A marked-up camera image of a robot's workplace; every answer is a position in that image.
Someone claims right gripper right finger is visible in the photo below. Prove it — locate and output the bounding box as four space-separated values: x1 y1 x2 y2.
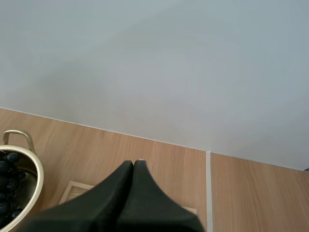
115 159 204 232

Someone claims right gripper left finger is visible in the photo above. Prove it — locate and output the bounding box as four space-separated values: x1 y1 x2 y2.
15 160 134 232

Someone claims shallow wooden tray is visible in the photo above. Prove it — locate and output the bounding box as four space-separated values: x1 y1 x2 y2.
58 180 198 216

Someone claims bunch of dark toy grapes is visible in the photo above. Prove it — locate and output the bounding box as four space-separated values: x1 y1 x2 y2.
0 151 27 227

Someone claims gold pot with two handles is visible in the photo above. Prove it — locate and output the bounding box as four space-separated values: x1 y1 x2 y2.
0 130 44 232

